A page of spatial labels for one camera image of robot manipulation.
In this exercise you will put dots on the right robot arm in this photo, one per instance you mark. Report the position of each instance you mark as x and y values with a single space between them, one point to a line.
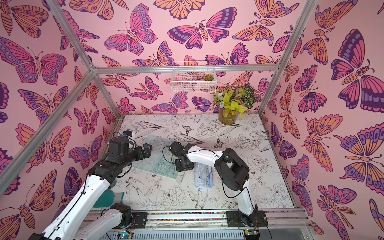
233 173

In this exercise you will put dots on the white wire wall basket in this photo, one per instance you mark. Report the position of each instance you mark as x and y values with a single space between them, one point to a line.
188 76

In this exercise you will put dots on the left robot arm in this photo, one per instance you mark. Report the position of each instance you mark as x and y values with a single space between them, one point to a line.
67 226

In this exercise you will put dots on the blue plastic geometry case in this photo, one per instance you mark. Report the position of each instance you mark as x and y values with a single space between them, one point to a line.
203 176

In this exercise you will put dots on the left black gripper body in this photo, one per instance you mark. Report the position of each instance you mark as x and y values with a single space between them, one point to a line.
134 155

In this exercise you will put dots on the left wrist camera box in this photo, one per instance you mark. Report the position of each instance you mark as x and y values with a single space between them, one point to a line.
128 134

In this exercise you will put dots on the potted green leafy plant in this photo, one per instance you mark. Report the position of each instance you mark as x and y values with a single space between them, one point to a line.
234 103

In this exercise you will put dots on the aluminium frame struts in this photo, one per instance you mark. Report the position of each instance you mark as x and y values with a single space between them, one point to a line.
50 62

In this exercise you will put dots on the small succulent in basket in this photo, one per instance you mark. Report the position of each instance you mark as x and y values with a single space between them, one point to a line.
209 77

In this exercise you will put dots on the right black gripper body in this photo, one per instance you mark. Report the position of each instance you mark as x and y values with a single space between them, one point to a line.
177 149

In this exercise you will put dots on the green transparent ruler set pouch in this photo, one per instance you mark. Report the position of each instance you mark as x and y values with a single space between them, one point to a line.
161 162

